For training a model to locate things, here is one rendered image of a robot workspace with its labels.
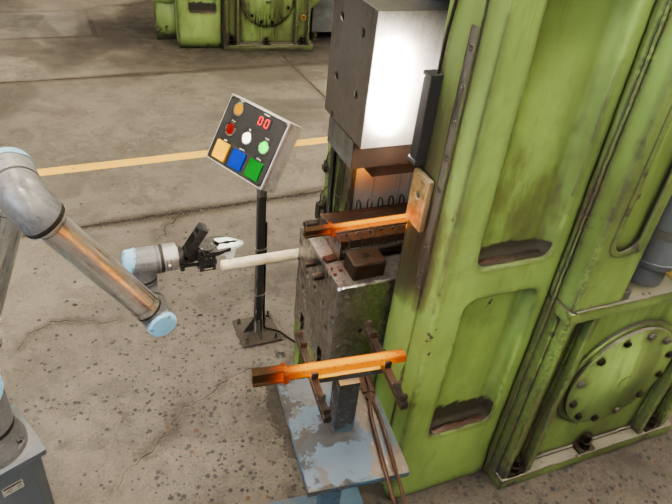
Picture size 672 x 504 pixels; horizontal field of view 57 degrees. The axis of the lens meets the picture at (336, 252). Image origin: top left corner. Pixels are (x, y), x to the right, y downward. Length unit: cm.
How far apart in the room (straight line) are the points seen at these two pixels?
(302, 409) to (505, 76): 111
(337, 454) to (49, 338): 182
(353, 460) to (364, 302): 54
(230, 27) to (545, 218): 523
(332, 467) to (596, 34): 134
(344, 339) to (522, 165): 86
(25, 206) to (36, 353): 166
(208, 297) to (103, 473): 110
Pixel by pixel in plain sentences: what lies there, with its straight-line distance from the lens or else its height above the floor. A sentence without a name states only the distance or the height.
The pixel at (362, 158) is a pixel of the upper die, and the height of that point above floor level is 131.
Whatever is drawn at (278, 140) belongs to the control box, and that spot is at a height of 113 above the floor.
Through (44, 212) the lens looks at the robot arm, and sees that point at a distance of 164.
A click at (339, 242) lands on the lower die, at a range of 212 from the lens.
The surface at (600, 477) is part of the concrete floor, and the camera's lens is 300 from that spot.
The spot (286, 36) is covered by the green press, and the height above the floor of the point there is 13.
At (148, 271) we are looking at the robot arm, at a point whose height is 97.
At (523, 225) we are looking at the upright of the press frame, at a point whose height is 122.
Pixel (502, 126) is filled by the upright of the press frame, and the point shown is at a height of 158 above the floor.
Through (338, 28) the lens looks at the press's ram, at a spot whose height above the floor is 164.
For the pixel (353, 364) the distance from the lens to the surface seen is 172.
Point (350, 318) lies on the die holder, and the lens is 214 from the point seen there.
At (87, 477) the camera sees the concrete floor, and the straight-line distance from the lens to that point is 272.
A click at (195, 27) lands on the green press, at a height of 21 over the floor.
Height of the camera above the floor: 220
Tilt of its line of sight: 36 degrees down
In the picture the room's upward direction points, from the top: 7 degrees clockwise
